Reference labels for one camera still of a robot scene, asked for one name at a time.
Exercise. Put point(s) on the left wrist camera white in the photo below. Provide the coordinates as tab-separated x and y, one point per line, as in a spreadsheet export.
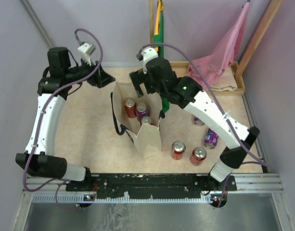
85	51

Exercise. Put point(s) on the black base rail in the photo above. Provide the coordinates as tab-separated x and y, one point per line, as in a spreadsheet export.
151	186

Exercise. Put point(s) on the pink hanging cloth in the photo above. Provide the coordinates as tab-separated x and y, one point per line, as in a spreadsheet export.
214	66

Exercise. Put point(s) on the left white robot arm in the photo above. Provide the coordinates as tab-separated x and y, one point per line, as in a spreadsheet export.
39	159

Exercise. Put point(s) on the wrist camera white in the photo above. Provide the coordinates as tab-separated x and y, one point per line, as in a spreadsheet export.
85	51
146	55

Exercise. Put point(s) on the beige folded cloth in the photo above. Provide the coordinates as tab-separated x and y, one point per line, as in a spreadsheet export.
225	82

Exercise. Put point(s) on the purple soda can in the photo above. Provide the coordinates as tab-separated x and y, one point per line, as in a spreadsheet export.
211	139
141	111
197	121

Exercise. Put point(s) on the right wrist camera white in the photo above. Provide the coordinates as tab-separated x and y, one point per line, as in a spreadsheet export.
146	55

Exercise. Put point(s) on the red soda can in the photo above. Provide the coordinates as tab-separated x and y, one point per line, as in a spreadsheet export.
146	120
177	150
130	107
198	156

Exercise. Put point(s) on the wooden tray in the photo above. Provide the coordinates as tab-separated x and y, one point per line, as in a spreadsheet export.
181	69

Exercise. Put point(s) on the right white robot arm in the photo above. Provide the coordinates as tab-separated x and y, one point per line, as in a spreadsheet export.
238	138

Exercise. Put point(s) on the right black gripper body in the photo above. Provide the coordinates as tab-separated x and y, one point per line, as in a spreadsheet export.
153	88

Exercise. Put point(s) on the cream canvas tote bag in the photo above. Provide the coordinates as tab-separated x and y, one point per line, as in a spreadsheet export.
145	138

